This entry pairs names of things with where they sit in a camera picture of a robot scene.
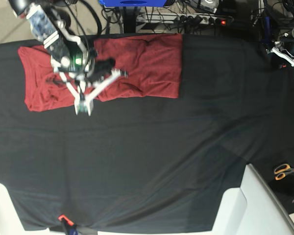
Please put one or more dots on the white right table frame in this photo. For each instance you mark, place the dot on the white right table frame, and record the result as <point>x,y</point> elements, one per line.
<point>252,209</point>

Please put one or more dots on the orange blue clamp bottom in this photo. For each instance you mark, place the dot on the orange blue clamp bottom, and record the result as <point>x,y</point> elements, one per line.
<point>68,226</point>

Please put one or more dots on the white left table frame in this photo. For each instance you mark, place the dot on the white left table frame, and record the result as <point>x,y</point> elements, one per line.
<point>10,223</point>

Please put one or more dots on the yellow-handled scissors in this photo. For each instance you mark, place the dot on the yellow-handled scissors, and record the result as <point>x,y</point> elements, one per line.
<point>282,171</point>

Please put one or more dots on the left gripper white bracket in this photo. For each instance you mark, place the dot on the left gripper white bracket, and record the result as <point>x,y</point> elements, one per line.
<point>283,49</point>

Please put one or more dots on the red long-sleeve T-shirt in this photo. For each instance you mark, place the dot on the red long-sleeve T-shirt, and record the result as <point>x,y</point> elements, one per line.
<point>153,64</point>

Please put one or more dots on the blue plastic bin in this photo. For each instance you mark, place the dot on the blue plastic bin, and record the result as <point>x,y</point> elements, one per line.
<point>133,3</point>

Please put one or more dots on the white table frame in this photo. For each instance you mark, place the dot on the white table frame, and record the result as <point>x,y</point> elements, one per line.
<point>10,223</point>
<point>252,209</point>

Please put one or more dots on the black table cloth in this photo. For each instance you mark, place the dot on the black table cloth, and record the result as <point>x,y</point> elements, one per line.
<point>150,165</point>

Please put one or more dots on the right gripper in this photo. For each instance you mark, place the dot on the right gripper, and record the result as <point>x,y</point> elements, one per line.
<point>80,89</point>

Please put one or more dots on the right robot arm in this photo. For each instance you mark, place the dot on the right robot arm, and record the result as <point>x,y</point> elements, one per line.
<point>71,56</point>

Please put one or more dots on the black camera stand post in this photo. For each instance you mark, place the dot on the black camera stand post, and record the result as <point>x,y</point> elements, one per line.
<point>129,16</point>

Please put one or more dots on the blue clamp at right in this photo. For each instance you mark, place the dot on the blue clamp at right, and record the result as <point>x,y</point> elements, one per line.
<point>266,30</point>

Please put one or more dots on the white power strip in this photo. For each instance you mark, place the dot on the white power strip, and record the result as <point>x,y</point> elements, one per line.
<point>174,18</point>

